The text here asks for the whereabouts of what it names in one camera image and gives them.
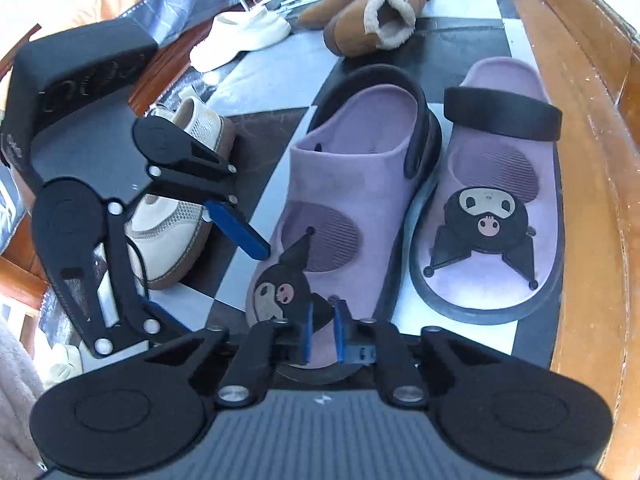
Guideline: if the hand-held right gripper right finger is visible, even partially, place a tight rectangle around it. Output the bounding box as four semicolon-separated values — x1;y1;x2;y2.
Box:
332;299;506;408

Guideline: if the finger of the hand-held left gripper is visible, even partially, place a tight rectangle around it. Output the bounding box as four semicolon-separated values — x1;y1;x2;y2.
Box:
42;199;193;362
145;132;273;261

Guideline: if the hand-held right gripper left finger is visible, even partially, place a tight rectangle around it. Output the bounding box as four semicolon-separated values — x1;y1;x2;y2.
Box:
142;302;316;408

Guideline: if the cream mesh lace-up shoe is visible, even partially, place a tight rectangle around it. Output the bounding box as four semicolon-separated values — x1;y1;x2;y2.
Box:
124;96;237;291

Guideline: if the purple clog with black strap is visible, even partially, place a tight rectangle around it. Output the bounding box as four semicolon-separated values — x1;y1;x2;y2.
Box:
409;57;566;325
245;64;443;386

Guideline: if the white slipper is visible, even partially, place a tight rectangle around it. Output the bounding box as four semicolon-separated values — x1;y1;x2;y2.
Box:
189;7;292;73
37;342;83;391

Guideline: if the pink fleece cloth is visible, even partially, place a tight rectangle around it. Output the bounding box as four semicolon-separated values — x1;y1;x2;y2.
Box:
0;310;48;471

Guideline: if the black and white checkered mat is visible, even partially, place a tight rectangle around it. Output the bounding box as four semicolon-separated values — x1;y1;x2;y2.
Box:
125;0;556;361

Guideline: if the brown fleece-lined slipper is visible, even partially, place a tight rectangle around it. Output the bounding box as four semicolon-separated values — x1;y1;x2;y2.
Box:
298;0;371;30
322;0;428;58

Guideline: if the black cable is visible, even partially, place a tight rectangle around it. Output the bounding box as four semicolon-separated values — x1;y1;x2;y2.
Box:
125;240;151;302

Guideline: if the wooden frame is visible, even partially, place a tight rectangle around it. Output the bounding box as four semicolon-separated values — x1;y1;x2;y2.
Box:
505;0;640;480

